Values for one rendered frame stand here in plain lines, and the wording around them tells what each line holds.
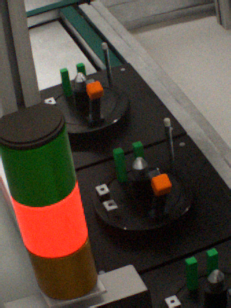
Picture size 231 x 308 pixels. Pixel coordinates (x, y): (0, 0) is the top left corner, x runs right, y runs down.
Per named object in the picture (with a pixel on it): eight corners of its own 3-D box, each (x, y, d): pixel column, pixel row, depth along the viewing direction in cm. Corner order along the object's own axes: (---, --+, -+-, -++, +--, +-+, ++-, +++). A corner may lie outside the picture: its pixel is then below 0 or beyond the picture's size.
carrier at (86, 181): (256, 234, 112) (257, 164, 104) (95, 296, 107) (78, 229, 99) (189, 144, 130) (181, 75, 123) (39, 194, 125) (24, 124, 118)
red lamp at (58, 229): (97, 246, 62) (86, 195, 59) (34, 265, 61) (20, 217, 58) (75, 207, 66) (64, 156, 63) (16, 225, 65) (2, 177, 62)
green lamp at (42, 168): (86, 194, 59) (75, 136, 56) (19, 216, 58) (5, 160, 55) (64, 155, 63) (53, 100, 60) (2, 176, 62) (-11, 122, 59)
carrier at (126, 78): (188, 142, 131) (180, 74, 123) (38, 192, 126) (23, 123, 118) (130, 71, 149) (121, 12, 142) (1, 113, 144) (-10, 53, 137)
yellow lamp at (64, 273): (106, 289, 65) (97, 247, 62) (48, 306, 64) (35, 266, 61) (85, 252, 69) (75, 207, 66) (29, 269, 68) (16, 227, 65)
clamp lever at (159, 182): (168, 214, 111) (172, 185, 105) (153, 219, 111) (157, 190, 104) (157, 192, 113) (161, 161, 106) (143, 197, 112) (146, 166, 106)
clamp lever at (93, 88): (103, 119, 130) (104, 89, 124) (91, 123, 130) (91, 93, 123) (95, 101, 132) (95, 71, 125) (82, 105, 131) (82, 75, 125)
